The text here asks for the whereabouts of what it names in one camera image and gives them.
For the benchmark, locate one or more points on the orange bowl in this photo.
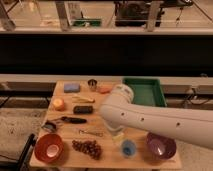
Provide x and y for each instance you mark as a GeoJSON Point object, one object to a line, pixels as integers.
{"type": "Point", "coordinates": [48, 148]}

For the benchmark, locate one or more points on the orange fruit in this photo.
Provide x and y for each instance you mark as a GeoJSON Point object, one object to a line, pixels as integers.
{"type": "Point", "coordinates": [58, 104]}

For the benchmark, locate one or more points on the black dish brush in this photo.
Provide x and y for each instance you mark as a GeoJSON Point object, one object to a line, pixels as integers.
{"type": "Point", "coordinates": [51, 126]}

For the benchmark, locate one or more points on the orange carrot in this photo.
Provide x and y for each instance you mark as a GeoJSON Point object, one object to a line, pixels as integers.
{"type": "Point", "coordinates": [104, 90]}

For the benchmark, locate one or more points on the blue sponge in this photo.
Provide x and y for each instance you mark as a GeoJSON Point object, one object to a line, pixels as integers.
{"type": "Point", "coordinates": [71, 87]}

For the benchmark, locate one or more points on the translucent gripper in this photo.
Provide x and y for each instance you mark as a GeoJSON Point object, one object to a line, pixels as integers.
{"type": "Point", "coordinates": [118, 138]}

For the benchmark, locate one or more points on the yellow banana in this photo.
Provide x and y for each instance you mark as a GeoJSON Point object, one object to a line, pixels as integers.
{"type": "Point", "coordinates": [83, 100]}

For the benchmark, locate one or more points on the green plastic tray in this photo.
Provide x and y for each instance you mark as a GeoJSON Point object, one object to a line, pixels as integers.
{"type": "Point", "coordinates": [147, 92]}

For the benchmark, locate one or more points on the purple bowl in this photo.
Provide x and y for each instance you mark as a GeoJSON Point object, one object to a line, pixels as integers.
{"type": "Point", "coordinates": [161, 147]}

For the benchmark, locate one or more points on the small metal cup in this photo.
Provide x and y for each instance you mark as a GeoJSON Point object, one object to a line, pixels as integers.
{"type": "Point", "coordinates": [92, 83]}

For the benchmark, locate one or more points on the blue plastic cup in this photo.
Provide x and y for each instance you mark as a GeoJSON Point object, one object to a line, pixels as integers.
{"type": "Point", "coordinates": [128, 148]}

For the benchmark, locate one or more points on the bunch of dark grapes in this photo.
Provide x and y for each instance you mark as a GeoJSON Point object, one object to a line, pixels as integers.
{"type": "Point", "coordinates": [91, 148]}

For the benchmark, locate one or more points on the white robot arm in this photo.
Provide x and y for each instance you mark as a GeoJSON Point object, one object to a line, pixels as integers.
{"type": "Point", "coordinates": [188, 125]}

